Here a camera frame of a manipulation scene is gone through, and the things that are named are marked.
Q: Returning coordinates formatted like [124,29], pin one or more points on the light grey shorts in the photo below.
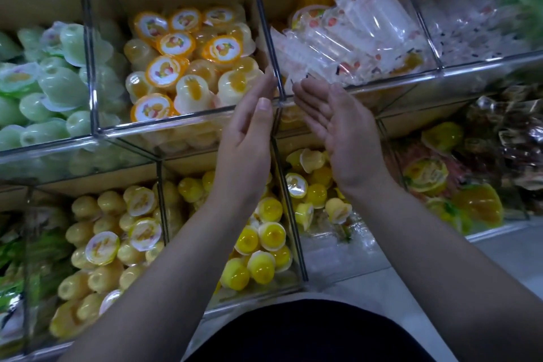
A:
[204,336]

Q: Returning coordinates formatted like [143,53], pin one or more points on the green juice pouches pile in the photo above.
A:
[13,281]

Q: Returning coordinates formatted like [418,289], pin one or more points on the pile of pastel jelly cups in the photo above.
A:
[314,188]

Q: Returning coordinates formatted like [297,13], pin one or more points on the black shirt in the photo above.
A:
[310,332]

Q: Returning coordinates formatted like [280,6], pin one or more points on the person's right hand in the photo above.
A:
[344,128]

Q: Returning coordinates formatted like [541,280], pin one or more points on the pile of pale yellow jelly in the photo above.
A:
[106,247]

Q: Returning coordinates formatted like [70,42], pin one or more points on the person's left hand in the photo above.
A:
[246,141]

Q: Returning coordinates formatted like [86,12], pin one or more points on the person's right forearm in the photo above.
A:
[450,273]

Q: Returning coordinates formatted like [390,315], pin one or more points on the pile of green jelly cups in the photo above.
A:
[51,86]

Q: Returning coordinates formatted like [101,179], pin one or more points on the pile of orange-lid jelly cups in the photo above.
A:
[182,60]

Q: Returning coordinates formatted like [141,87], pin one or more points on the pile of white jelly sticks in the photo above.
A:
[471,22]

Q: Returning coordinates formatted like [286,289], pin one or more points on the pile of yellow jelly cups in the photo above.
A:
[259,239]

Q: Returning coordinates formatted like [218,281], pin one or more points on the person's left forearm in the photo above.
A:
[153,289]

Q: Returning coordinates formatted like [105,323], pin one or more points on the pile of clear packets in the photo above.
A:
[356,35]

